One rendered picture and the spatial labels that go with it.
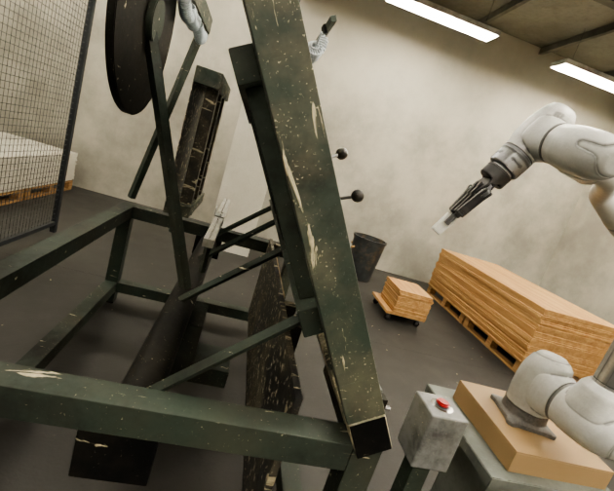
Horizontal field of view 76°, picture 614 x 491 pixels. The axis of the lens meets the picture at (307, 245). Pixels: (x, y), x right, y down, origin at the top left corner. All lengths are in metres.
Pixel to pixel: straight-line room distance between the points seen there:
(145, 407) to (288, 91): 0.84
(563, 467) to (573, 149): 1.06
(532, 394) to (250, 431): 1.00
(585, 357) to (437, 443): 4.11
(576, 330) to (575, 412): 3.53
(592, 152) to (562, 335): 4.06
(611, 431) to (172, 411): 1.25
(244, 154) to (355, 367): 4.33
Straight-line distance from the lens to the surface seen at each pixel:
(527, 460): 1.61
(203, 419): 1.15
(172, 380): 1.22
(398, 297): 4.66
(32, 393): 1.20
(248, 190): 5.22
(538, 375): 1.66
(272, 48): 0.91
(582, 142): 1.08
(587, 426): 1.57
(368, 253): 5.85
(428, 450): 1.33
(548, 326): 4.88
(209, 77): 2.43
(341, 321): 1.02
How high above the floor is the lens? 1.50
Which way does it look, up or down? 12 degrees down
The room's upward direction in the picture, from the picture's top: 18 degrees clockwise
